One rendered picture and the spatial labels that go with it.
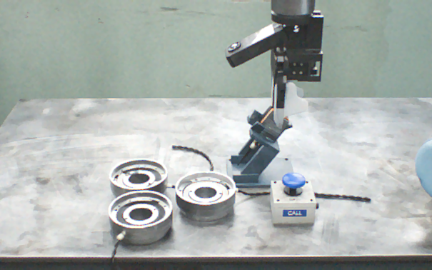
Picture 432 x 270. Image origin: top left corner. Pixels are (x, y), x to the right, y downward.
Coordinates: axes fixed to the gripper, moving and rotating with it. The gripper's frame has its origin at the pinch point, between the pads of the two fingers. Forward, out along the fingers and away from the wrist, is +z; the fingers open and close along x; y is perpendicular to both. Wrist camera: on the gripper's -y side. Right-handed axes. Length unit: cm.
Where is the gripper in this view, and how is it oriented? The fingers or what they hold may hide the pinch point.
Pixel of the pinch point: (275, 118)
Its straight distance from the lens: 111.4
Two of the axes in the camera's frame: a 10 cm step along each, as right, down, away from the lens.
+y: 10.0, -0.1, 0.2
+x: -0.3, -4.7, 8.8
